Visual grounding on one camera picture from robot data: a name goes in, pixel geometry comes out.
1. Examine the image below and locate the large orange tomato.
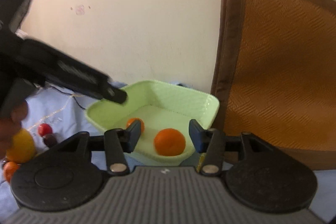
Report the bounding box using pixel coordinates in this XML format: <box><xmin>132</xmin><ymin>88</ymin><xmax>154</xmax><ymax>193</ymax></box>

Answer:
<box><xmin>154</xmin><ymin>128</ymin><xmax>186</xmax><ymax>156</ymax></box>

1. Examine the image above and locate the small orange tomato in basket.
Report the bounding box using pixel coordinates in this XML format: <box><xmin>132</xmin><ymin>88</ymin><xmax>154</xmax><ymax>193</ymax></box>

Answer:
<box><xmin>126</xmin><ymin>117</ymin><xmax>145</xmax><ymax>134</ymax></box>

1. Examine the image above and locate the light blue checked tablecloth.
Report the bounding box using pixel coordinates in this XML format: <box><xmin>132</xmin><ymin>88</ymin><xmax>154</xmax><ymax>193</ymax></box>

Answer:
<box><xmin>1</xmin><ymin>87</ymin><xmax>335</xmax><ymax>223</ymax></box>

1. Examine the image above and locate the brown woven seat cushion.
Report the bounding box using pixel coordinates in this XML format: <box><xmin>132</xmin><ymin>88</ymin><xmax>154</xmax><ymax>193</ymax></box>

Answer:
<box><xmin>211</xmin><ymin>0</ymin><xmax>335</xmax><ymax>170</ymax></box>

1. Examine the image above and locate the red cherry tomato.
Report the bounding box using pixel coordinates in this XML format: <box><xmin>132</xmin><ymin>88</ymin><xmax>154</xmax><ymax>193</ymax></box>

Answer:
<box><xmin>38</xmin><ymin>123</ymin><xmax>53</xmax><ymax>137</ymax></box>

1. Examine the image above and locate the dark purple cherry tomato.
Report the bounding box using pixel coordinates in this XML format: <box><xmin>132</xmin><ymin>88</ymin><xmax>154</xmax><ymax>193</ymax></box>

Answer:
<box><xmin>42</xmin><ymin>134</ymin><xmax>58</xmax><ymax>148</ymax></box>

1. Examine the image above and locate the light green ribbed basket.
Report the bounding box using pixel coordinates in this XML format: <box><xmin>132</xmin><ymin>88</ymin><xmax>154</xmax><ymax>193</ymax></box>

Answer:
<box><xmin>85</xmin><ymin>80</ymin><xmax>219</xmax><ymax>166</ymax></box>

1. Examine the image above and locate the person's left hand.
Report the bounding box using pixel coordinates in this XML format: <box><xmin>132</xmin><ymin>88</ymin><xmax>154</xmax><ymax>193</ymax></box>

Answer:
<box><xmin>0</xmin><ymin>101</ymin><xmax>29</xmax><ymax>159</ymax></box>

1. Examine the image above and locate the yellow mango fruit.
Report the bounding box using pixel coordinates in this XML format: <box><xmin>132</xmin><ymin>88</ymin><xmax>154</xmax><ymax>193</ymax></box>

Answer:
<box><xmin>6</xmin><ymin>128</ymin><xmax>37</xmax><ymax>164</ymax></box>

